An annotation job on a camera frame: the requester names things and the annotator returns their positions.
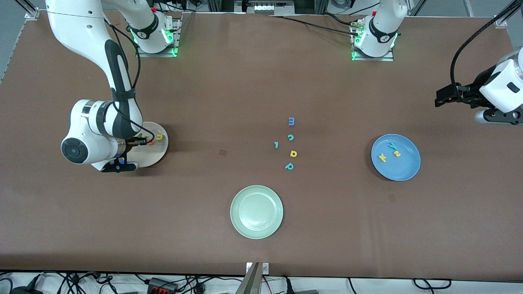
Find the teal foam letter p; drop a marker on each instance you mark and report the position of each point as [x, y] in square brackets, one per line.
[291, 167]

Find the teal foam letter y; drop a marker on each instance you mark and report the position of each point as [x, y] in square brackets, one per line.
[392, 146]

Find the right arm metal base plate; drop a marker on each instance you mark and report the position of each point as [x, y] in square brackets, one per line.
[178, 36]

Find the black red power strip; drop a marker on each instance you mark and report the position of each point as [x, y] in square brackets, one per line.
[162, 285]

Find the pale green round plate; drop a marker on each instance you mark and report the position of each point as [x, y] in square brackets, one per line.
[256, 212]

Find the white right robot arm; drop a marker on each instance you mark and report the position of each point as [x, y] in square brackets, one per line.
[81, 32]

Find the white mounting bracket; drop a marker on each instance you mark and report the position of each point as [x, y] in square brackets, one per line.
[265, 268]

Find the blue round plate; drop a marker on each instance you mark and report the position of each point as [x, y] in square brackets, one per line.
[404, 169]

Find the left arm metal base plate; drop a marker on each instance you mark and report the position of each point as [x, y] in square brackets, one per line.
[388, 59]

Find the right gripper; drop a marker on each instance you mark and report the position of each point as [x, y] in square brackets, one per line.
[131, 141]

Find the beige round plate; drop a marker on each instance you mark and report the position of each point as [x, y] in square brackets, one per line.
[155, 155]

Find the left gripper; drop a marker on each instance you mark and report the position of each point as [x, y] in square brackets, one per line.
[476, 87]

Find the brown table cover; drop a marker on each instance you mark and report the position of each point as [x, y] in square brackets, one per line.
[261, 81]

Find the grey connector box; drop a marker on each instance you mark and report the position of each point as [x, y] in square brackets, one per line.
[269, 7]

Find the grey metal post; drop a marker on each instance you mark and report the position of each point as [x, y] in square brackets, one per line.
[250, 281]

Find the aluminium frame corner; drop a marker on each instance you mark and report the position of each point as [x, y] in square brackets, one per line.
[32, 13]
[500, 22]

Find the black power adapter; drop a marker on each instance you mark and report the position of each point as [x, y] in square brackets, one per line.
[26, 290]

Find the black power plug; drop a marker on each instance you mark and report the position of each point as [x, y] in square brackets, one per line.
[288, 286]

